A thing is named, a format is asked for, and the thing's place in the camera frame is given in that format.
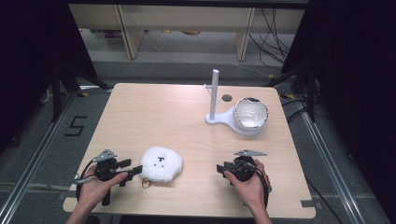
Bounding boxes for person's left hand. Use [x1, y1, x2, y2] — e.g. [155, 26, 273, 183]
[76, 164, 129, 216]

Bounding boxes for black metal stand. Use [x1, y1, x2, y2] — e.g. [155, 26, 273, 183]
[50, 61, 110, 123]
[264, 61, 319, 123]

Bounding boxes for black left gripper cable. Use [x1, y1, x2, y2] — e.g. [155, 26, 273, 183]
[73, 158, 98, 202]

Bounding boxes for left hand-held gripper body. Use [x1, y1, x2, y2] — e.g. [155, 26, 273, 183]
[92, 148, 121, 207]

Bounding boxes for grey tape strip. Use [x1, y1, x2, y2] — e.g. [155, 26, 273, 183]
[300, 199, 323, 210]

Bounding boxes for white bowl with silver rim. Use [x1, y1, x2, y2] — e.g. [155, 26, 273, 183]
[233, 97, 270, 132]

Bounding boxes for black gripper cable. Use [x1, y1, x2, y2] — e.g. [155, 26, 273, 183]
[73, 158, 98, 202]
[254, 167, 271, 210]

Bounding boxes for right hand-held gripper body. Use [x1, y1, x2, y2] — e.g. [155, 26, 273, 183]
[223, 148, 268, 187]

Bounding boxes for person's right hand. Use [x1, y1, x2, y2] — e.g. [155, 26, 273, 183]
[223, 159, 273, 217]

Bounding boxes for white stand with pole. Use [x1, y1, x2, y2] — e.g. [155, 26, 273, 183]
[204, 68, 269, 136]

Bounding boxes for aluminium floor rail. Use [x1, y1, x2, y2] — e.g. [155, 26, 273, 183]
[298, 102, 369, 224]
[0, 89, 79, 224]

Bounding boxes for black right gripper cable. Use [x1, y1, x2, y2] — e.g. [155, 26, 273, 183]
[254, 167, 271, 210]

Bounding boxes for black floor cables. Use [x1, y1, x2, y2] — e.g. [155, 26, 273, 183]
[247, 7, 297, 71]

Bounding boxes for dark curtain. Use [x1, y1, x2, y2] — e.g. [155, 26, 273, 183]
[281, 0, 396, 218]
[0, 0, 98, 153]

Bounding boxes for white fluffy plush toy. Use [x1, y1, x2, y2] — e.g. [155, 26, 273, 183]
[138, 146, 184, 184]

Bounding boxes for light wooden desk frame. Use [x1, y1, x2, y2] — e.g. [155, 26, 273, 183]
[67, 3, 306, 62]

